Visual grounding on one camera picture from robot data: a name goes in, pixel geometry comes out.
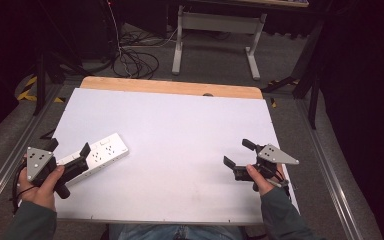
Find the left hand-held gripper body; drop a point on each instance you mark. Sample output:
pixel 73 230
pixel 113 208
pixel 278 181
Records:
pixel 39 161

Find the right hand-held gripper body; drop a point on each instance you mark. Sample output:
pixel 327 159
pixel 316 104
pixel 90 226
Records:
pixel 275 156

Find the white power strip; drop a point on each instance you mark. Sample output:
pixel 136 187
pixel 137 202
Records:
pixel 108 152

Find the person's right hand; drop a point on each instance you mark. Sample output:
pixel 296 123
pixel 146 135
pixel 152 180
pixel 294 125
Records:
pixel 262 185

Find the person's left hand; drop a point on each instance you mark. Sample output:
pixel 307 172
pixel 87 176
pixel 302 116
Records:
pixel 41 195

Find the white table cover board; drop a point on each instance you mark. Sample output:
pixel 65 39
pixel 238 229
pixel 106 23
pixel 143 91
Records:
pixel 180 150

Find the black metal stand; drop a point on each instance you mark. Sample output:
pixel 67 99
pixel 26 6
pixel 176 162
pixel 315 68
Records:
pixel 313 83
pixel 40 73

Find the wooden table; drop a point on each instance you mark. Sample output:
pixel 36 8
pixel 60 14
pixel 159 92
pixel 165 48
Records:
pixel 166 86

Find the black curtain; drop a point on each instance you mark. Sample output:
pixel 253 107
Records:
pixel 370 100

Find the dark computer case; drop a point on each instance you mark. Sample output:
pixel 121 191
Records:
pixel 100 30

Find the wooden desk top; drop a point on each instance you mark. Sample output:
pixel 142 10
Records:
pixel 273 2

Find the metal floor rail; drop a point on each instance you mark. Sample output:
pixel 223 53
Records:
pixel 16 146
pixel 333 183

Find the grey metal desk frame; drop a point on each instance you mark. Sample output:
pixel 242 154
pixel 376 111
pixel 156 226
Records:
pixel 218 21

